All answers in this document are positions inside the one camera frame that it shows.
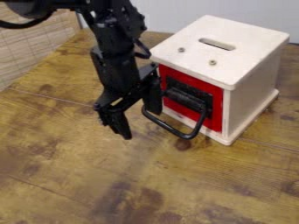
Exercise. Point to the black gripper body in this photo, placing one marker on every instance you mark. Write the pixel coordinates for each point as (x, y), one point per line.
(122, 79)

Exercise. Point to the red drawer front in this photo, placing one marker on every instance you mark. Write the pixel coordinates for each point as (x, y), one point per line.
(188, 96)

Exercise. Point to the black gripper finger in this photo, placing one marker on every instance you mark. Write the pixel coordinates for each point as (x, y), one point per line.
(114, 119)
(153, 97)

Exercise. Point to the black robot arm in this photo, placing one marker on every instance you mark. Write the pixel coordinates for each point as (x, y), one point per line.
(117, 25)

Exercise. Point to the white wooden box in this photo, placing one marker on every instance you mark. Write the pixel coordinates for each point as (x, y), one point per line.
(228, 59)

